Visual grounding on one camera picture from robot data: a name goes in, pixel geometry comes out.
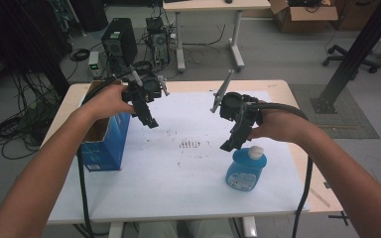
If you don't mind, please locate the tangle of black floor cables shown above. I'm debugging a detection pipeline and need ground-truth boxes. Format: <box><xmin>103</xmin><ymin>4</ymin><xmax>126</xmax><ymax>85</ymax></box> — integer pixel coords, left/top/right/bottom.
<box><xmin>0</xmin><ymin>70</ymin><xmax>65</xmax><ymax>161</ymax></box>

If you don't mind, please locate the open brown cardboard box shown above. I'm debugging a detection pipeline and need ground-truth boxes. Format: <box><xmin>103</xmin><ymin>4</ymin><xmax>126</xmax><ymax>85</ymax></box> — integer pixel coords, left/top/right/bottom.
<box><xmin>268</xmin><ymin>0</ymin><xmax>339</xmax><ymax>34</ymax></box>

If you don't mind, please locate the person's left hand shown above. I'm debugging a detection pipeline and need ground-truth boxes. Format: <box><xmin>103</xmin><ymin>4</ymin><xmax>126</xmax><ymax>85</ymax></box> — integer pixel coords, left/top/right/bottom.
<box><xmin>78</xmin><ymin>83</ymin><xmax>137</xmax><ymax>122</ymax></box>

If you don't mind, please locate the small white power supply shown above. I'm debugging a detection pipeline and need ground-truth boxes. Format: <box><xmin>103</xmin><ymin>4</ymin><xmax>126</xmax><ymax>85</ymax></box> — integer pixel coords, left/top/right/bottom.
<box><xmin>87</xmin><ymin>51</ymin><xmax>102</xmax><ymax>79</ymax></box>

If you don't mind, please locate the open computer case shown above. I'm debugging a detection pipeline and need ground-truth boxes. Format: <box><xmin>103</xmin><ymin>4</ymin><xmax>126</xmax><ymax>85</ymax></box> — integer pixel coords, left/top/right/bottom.
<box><xmin>145</xmin><ymin>16</ymin><xmax>172</xmax><ymax>68</ymax></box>

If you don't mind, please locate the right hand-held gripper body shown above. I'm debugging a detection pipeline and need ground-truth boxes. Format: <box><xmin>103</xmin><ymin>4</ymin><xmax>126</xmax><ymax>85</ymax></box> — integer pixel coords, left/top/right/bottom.
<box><xmin>210</xmin><ymin>68</ymin><xmax>263</xmax><ymax>133</ymax></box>

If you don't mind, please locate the person's right hand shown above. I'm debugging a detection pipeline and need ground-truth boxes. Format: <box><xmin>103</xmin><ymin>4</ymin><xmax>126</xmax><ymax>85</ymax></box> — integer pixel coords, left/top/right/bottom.
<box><xmin>247</xmin><ymin>108</ymin><xmax>300</xmax><ymax>145</ymax></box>

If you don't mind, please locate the small coiled black cable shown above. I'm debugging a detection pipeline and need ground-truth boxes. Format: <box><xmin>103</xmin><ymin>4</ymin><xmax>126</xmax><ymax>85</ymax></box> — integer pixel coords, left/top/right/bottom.
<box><xmin>68</xmin><ymin>48</ymin><xmax>91</xmax><ymax>62</ymax></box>

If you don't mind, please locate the white-legged background table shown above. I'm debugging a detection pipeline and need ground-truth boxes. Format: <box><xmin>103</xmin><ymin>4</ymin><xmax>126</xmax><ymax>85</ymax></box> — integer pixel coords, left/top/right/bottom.
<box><xmin>162</xmin><ymin>0</ymin><xmax>272</xmax><ymax>74</ymax></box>

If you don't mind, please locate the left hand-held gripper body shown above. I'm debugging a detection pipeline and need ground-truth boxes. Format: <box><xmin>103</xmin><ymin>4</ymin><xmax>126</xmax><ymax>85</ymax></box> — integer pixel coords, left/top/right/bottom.
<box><xmin>122</xmin><ymin>65</ymin><xmax>171</xmax><ymax>104</ymax></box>

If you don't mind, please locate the blue cardboard box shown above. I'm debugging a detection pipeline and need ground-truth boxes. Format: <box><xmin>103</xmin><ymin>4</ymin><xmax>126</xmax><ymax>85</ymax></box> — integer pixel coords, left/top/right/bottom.
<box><xmin>78</xmin><ymin>80</ymin><xmax>132</xmax><ymax>173</ymax></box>

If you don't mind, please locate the black computer tower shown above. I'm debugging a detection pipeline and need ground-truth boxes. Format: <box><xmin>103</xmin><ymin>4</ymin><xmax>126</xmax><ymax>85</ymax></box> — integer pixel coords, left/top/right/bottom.
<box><xmin>100</xmin><ymin>17</ymin><xmax>139</xmax><ymax>68</ymax></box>

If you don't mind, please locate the light wooden table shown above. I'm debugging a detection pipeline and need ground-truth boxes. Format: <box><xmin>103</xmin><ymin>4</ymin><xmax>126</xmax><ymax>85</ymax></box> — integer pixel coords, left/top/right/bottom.
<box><xmin>41</xmin><ymin>78</ymin><xmax>345</xmax><ymax>226</ymax></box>

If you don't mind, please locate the white table mat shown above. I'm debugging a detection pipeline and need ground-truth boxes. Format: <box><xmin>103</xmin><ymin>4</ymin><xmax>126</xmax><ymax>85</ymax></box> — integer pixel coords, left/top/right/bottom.
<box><xmin>48</xmin><ymin>90</ymin><xmax>312</xmax><ymax>226</ymax></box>

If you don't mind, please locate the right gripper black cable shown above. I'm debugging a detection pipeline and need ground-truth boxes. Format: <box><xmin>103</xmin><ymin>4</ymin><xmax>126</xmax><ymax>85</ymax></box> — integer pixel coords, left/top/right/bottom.
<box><xmin>247</xmin><ymin>101</ymin><xmax>314</xmax><ymax>238</ymax></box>

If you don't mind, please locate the black office chair base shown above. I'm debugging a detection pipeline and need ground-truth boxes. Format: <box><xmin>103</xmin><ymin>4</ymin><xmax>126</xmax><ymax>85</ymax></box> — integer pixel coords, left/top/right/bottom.
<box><xmin>321</xmin><ymin>44</ymin><xmax>381</xmax><ymax>74</ymax></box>

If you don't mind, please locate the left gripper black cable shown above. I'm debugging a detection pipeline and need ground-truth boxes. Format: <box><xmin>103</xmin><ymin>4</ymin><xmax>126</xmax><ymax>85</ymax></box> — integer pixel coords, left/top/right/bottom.
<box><xmin>76</xmin><ymin>67</ymin><xmax>135</xmax><ymax>238</ymax></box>

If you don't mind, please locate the black tape cross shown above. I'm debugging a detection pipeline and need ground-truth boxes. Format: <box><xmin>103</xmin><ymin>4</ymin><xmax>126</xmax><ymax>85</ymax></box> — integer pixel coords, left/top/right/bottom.
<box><xmin>327</xmin><ymin>210</ymin><xmax>350</xmax><ymax>228</ymax></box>

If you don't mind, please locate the grey floor mat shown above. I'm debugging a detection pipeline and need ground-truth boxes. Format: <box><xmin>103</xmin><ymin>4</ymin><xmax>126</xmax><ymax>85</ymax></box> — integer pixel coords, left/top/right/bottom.
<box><xmin>289</xmin><ymin>83</ymin><xmax>380</xmax><ymax>140</ymax></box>

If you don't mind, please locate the brown cabinet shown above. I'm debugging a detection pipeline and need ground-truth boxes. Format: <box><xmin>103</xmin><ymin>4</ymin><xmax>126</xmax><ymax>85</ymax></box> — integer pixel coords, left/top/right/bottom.
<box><xmin>329</xmin><ymin>0</ymin><xmax>381</xmax><ymax>33</ymax></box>

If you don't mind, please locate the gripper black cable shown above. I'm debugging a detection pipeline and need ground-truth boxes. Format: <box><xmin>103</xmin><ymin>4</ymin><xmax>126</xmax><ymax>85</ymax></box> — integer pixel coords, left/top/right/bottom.
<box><xmin>76</xmin><ymin>67</ymin><xmax>135</xmax><ymax>238</ymax></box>
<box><xmin>247</xmin><ymin>101</ymin><xmax>314</xmax><ymax>238</ymax></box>

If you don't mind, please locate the black metal stand post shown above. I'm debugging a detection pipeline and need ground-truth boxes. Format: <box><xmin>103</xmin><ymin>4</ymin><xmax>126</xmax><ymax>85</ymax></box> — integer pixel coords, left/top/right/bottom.
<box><xmin>310</xmin><ymin>0</ymin><xmax>381</xmax><ymax>115</ymax></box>

